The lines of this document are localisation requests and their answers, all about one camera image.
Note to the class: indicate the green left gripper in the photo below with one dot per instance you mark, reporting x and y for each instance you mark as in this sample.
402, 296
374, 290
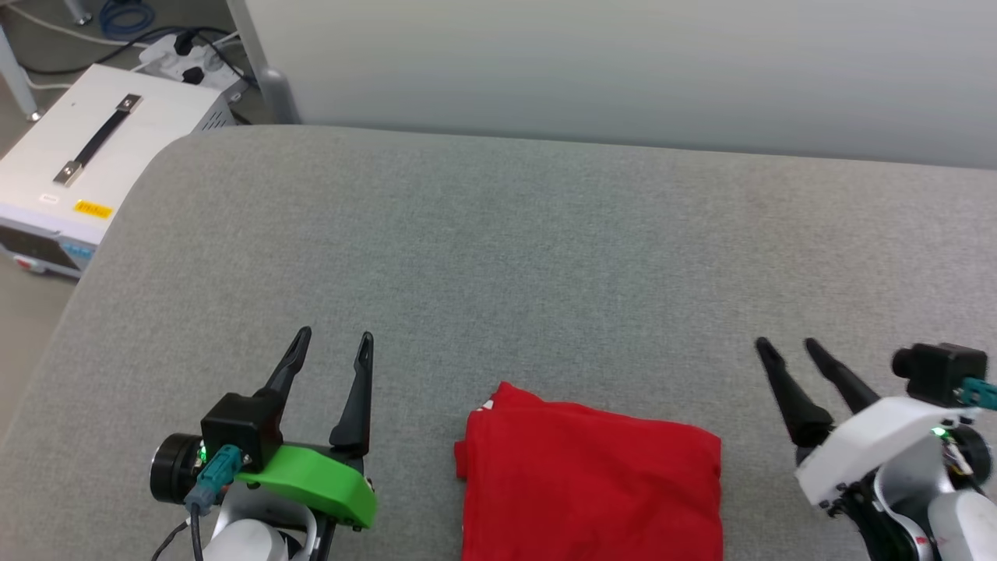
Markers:
327, 483

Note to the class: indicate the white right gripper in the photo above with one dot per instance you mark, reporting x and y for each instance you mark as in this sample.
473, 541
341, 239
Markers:
872, 448

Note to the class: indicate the red and white garment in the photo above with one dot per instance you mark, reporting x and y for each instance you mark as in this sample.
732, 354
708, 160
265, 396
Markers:
592, 483

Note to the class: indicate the yellow warning sticker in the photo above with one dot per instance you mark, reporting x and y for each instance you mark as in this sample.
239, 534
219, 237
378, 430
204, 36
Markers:
93, 209

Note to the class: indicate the white equipment box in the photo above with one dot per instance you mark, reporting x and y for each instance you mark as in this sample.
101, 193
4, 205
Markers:
156, 125

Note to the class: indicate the grey metal table leg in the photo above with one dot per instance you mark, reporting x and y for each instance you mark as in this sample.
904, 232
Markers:
269, 78
19, 78

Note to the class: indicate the white power strip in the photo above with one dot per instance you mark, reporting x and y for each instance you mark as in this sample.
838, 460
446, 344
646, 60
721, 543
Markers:
206, 66

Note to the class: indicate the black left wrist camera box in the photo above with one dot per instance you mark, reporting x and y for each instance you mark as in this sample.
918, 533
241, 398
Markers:
241, 425

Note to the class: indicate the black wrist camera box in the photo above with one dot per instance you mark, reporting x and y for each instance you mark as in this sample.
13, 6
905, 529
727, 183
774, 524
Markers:
241, 425
938, 372

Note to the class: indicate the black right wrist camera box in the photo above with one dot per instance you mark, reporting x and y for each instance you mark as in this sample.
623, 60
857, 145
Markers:
938, 372

